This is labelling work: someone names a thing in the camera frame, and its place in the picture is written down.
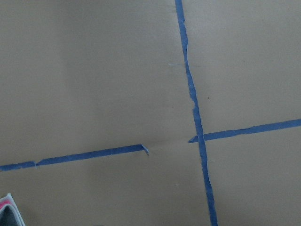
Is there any pink towel with grey back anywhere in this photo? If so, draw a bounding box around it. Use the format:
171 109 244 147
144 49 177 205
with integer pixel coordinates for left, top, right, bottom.
0 193 25 226

